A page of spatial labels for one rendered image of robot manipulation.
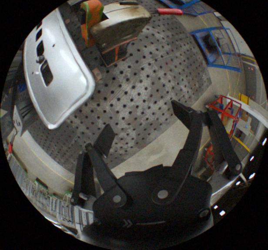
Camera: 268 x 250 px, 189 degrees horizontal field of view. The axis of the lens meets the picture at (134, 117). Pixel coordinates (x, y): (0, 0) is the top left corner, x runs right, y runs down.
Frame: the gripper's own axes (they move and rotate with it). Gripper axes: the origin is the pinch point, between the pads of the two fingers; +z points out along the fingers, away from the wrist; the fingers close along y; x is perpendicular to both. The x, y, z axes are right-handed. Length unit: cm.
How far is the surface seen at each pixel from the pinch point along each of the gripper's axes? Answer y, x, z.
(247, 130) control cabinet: 817, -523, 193
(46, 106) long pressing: -18.9, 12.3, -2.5
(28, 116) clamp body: -26.2, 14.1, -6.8
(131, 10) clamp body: 6.1, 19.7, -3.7
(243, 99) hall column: 611, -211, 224
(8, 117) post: -44, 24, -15
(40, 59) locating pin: -14.9, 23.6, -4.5
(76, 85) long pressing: -8.9, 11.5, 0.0
